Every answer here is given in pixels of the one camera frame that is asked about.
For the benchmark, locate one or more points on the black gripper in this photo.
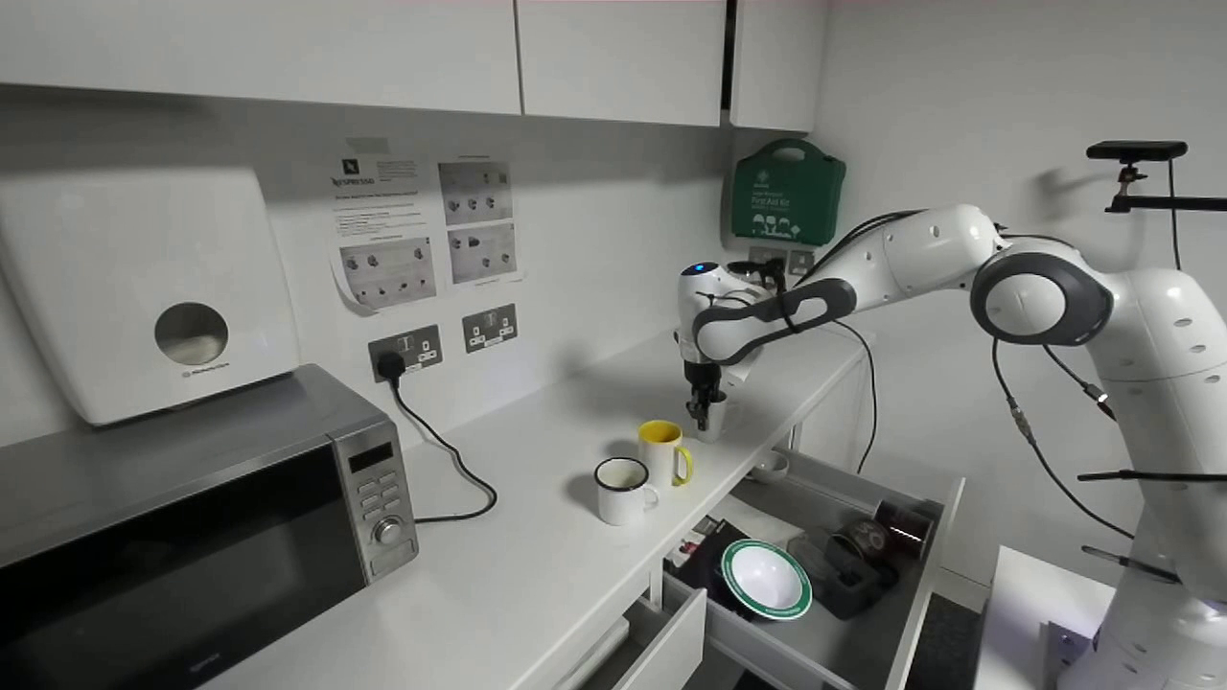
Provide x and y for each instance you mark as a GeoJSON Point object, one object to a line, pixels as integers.
{"type": "Point", "coordinates": [703, 377]}

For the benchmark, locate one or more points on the white mug yellow interior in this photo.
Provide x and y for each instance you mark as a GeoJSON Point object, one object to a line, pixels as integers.
{"type": "Point", "coordinates": [659, 452]}

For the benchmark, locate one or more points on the white mug blue rim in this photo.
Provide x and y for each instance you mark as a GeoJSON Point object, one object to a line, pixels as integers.
{"type": "Point", "coordinates": [623, 497]}

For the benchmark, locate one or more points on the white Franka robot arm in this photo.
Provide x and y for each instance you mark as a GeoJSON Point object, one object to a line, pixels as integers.
{"type": "Point", "coordinates": [1150, 331]}

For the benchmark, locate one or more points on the green rimmed white plate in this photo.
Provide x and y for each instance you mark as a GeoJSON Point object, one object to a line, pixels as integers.
{"type": "Point", "coordinates": [765, 581]}

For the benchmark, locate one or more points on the white kitchen counter unit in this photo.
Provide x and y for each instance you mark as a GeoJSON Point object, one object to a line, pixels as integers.
{"type": "Point", "coordinates": [548, 511]}

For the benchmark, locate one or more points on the black box brown label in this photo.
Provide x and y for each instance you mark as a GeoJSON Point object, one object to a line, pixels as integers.
{"type": "Point", "coordinates": [869, 539]}

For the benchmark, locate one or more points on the green first aid kit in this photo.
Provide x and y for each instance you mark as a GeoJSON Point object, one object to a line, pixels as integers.
{"type": "Point", "coordinates": [783, 195]}

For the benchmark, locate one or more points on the small picture notice sheet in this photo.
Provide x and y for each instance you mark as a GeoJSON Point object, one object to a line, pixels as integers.
{"type": "Point", "coordinates": [475, 192]}
{"type": "Point", "coordinates": [485, 254]}

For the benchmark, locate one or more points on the tall white instruction notice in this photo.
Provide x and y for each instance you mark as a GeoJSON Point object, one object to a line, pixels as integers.
{"type": "Point", "coordinates": [386, 268]}

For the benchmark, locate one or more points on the white robot stand table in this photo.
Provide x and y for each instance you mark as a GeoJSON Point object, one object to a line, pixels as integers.
{"type": "Point", "coordinates": [1022, 616]}

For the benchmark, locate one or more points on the silver microwave oven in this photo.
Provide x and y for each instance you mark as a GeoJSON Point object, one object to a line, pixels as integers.
{"type": "Point", "coordinates": [191, 578]}

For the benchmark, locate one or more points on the white paper towel dispenser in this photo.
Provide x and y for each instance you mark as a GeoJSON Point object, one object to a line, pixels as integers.
{"type": "Point", "coordinates": [129, 281]}

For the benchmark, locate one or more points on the small wall socket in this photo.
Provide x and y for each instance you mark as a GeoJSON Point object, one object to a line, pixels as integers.
{"type": "Point", "coordinates": [804, 258]}

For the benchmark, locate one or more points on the double wall socket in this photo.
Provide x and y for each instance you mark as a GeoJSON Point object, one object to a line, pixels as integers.
{"type": "Point", "coordinates": [488, 326]}
{"type": "Point", "coordinates": [424, 345]}

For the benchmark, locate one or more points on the black camera on mount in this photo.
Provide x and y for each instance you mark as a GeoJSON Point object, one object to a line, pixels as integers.
{"type": "Point", "coordinates": [1136, 149]}

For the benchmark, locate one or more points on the white wall cabinets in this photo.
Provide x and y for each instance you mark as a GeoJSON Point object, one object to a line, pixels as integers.
{"type": "Point", "coordinates": [254, 51]}

